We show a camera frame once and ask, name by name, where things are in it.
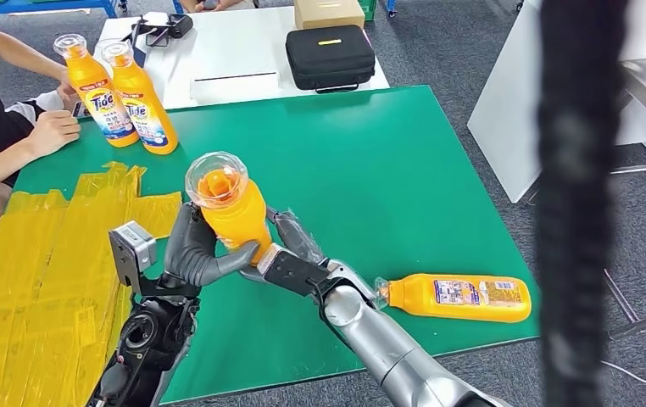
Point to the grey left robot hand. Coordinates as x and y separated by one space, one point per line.
191 253

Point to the person's right hand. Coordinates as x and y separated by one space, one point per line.
53 132

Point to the person's left hand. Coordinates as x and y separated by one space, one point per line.
68 94

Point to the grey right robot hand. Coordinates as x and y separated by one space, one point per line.
297 236

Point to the orange detergent bottle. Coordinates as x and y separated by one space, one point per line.
98 95
143 107
233 219
458 298

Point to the person's left forearm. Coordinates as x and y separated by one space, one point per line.
25 55

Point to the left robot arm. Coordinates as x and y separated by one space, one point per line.
149 348

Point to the green table mat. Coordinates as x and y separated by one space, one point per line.
328 168

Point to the dark blue folder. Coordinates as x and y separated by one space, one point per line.
140 57

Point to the blue metal rack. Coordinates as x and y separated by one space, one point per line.
48 7

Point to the black headset device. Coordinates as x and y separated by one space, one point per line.
180 25

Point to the yellow tape sheet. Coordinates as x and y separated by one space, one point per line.
36 292

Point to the white table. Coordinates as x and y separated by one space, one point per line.
227 50

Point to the thin black strip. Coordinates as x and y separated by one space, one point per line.
236 77

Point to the black carrying case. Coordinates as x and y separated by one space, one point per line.
330 59

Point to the cardboard box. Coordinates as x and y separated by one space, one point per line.
328 14

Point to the white panel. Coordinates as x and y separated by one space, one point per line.
497 112

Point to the green plastic crate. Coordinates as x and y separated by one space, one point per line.
368 8

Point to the blurred black pole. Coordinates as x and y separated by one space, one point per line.
581 196

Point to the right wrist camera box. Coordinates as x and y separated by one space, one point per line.
295 275

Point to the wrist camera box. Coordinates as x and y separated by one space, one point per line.
295 275
129 253

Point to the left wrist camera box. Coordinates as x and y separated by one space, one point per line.
129 253

